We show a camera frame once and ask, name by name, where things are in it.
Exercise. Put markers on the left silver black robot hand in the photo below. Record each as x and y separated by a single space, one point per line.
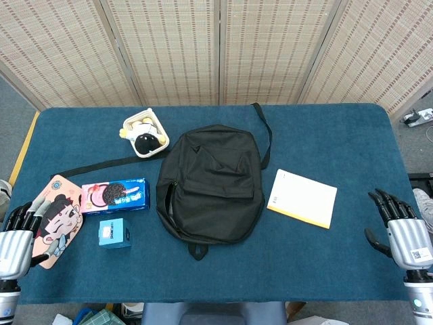
15 250

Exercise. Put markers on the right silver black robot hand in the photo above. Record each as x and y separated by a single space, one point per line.
407 240

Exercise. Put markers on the white book with yellow edge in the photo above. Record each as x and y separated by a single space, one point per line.
304 199

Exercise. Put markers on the black backpack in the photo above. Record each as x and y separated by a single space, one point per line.
209 183

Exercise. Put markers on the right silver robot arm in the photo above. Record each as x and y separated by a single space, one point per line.
421 298

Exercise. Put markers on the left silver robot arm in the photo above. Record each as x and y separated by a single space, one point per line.
8 301

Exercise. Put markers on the grey sneaker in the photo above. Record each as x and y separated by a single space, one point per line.
424 206

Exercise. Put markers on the pink cartoon girl board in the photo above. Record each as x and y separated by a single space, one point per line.
64 216

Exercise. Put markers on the small light blue box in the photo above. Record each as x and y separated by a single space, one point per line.
115 233

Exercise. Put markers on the yellow wooden table edge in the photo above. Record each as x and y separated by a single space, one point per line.
23 149

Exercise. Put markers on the green cutting mat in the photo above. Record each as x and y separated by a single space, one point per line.
101 318

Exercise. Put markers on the white power strip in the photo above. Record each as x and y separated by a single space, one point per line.
417 118

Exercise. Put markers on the blue table cloth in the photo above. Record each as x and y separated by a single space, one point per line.
321 142

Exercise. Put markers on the blue pink cookie box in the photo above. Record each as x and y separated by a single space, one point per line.
135 196

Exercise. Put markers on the cream plastic container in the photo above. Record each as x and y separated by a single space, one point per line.
149 154

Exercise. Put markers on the black white plush doll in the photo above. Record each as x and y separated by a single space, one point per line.
145 140

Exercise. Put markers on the bamboo folding screen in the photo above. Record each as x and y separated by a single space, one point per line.
176 50

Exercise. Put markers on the black metal frame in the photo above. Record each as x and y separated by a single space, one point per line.
421 177

